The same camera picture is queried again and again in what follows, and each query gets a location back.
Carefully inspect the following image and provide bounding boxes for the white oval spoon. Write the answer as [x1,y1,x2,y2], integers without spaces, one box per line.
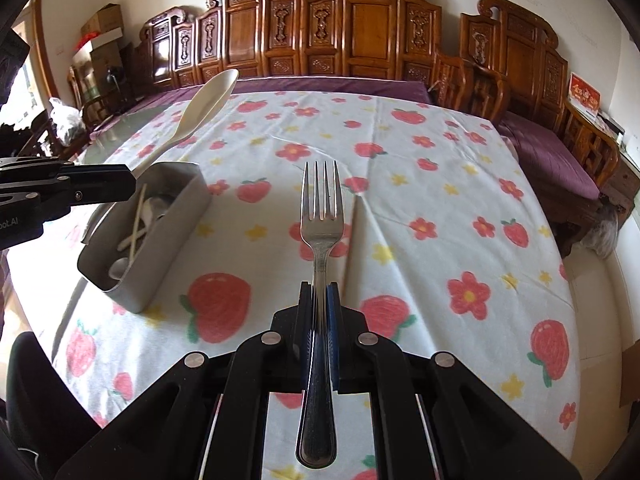
[131,68,240,177]

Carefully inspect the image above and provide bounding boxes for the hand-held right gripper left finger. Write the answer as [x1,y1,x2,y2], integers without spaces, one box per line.
[55,280,316,480]

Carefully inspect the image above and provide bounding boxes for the purple armchair cushion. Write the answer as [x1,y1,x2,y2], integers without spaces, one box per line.
[500,110,602,202]

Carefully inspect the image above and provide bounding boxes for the long purple sofa cushion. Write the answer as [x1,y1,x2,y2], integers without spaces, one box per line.
[120,76,433,111]

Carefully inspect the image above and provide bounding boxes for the brown cardboard box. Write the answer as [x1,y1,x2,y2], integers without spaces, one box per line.
[80,4,126,41]

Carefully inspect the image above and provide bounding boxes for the rectangular metal tray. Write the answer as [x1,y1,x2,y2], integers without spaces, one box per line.
[76,161,211,313]

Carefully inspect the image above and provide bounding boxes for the white plastic bag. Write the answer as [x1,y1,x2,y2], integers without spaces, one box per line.
[48,97,87,147]

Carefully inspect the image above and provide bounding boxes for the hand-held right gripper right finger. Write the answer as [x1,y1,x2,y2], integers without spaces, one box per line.
[325,282,583,480]

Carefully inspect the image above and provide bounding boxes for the wooden side table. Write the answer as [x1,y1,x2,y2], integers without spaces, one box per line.
[600,152,640,223]

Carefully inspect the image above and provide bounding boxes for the metal fork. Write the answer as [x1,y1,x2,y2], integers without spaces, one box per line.
[295,160,346,466]

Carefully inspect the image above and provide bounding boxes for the person's dark clothing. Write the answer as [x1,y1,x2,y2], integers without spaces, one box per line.
[6,332,103,466]

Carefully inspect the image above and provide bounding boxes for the dark wooden chair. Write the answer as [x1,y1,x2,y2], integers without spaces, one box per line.
[20,95,101,162]

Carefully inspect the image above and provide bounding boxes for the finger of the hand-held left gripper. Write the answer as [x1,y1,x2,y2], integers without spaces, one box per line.
[0,164,137,223]
[0,157,77,173]

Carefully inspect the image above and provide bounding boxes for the red desk calendar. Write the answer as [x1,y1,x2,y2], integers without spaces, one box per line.
[567,72,601,113]

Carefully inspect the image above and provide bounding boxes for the grey furry object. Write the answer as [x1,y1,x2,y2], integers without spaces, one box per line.
[582,204,622,260]

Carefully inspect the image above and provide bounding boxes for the floral strawberry tablecloth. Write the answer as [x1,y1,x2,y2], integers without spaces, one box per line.
[50,87,583,480]

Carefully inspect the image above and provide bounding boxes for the long carved wooden sofa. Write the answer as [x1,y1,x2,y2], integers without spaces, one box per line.
[135,0,446,106]

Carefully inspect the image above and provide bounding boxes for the large cardboard box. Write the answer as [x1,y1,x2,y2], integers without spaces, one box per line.
[70,40,132,103]

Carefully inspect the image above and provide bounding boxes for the carved wooden armchair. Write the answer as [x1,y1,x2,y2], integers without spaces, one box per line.
[432,0,623,257]

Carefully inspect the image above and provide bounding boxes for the wooden chopsticks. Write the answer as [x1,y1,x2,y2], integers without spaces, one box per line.
[117,183,149,253]

